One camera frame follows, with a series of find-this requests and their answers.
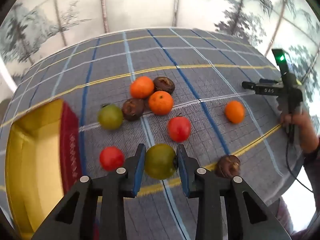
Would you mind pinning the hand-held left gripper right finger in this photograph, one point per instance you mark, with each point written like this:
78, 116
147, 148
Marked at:
182, 170

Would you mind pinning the brown wrinkled fruit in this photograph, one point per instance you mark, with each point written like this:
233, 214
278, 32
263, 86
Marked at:
163, 85
133, 109
228, 166

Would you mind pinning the orange tangerine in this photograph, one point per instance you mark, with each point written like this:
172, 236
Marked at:
234, 111
142, 87
160, 103

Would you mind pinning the green tomato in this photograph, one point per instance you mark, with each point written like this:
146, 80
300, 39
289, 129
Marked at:
110, 117
160, 161

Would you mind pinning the blue plaid tablecloth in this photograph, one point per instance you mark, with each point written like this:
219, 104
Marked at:
200, 67

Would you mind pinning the red and gold box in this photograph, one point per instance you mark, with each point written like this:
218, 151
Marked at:
37, 155

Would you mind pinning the person's right forearm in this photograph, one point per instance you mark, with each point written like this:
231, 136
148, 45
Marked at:
313, 155

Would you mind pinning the person's right hand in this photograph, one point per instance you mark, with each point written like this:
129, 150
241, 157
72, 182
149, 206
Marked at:
306, 130

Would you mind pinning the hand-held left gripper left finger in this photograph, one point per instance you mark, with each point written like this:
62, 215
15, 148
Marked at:
140, 170

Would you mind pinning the red tomato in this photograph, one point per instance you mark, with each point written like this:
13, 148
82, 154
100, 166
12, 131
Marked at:
111, 158
179, 129

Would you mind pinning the painted folding screen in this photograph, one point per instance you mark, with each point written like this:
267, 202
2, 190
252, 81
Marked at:
150, 2

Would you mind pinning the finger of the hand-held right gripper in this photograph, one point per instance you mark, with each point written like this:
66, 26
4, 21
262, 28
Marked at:
248, 85
268, 80

